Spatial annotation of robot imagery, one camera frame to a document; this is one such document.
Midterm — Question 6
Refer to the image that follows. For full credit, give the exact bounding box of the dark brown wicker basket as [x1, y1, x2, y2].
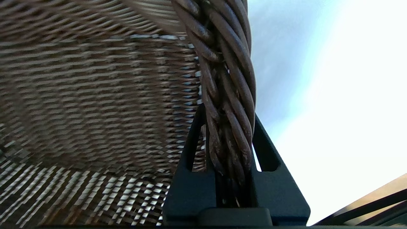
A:
[0, 0, 257, 227]

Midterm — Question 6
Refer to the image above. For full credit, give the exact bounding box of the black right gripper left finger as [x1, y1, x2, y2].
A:
[162, 103, 220, 227]

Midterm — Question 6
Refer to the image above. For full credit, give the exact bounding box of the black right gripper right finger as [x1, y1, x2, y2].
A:
[251, 114, 311, 227]

